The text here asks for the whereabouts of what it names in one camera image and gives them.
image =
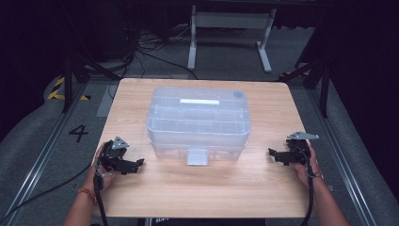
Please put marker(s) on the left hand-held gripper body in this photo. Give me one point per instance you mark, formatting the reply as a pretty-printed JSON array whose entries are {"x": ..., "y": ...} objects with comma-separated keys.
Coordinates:
[{"x": 113, "y": 157}]

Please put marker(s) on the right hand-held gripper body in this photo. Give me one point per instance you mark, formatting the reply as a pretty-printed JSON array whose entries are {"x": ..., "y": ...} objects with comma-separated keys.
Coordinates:
[{"x": 298, "y": 153}]

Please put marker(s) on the clear plastic storage box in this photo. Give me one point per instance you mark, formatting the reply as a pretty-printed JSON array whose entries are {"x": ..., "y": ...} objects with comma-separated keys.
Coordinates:
[{"x": 198, "y": 125}]

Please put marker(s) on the person's right hand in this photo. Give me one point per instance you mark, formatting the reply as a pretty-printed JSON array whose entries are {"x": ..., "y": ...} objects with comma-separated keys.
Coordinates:
[{"x": 302, "y": 172}]

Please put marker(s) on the person's left hand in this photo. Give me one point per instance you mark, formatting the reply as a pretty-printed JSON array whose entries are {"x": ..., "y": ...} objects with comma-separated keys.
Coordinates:
[{"x": 105, "y": 180}]

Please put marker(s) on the orange wristband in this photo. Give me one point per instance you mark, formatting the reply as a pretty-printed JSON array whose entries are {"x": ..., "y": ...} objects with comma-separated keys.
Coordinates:
[{"x": 88, "y": 194}]

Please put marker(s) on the black tripod stand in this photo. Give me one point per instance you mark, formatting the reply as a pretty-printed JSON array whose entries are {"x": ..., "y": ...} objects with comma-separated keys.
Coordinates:
[
  {"x": 68, "y": 84},
  {"x": 324, "y": 91}
]

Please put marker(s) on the yellow black floor tape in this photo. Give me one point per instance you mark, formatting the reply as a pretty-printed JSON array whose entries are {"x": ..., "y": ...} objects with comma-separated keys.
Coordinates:
[{"x": 58, "y": 91}]

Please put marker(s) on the person's dark printed clothing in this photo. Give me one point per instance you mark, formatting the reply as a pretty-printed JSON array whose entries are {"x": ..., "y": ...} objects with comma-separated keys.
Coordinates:
[{"x": 204, "y": 222}]

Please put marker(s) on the metal floor rail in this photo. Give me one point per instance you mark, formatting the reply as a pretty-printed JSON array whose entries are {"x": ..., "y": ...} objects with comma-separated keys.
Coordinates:
[
  {"x": 342, "y": 163},
  {"x": 40, "y": 160}
]

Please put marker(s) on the grey metal desk frame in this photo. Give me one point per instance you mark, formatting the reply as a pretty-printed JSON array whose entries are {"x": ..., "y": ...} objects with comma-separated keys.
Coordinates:
[{"x": 232, "y": 20}]

